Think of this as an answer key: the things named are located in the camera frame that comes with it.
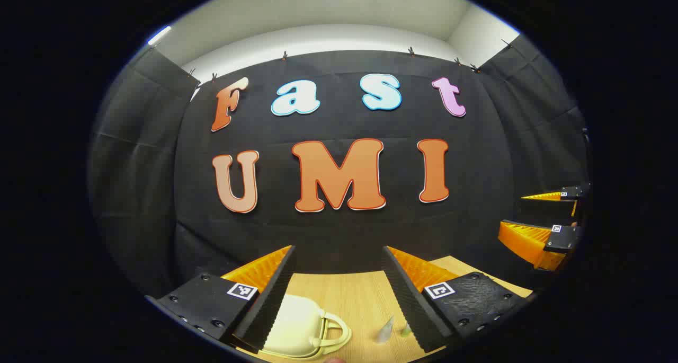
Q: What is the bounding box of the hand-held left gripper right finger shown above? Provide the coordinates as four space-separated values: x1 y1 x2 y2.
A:
381 245 536 353

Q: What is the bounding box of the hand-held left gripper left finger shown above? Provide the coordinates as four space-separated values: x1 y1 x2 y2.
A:
146 245 297 354

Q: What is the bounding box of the pale yellow suitcase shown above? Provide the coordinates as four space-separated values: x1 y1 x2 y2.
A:
262 294 353 359

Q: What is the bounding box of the white green skincare tube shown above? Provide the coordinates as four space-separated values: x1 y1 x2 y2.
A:
376 315 396 344

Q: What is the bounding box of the ceiling light strip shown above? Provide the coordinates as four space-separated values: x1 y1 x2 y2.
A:
147 25 173 47

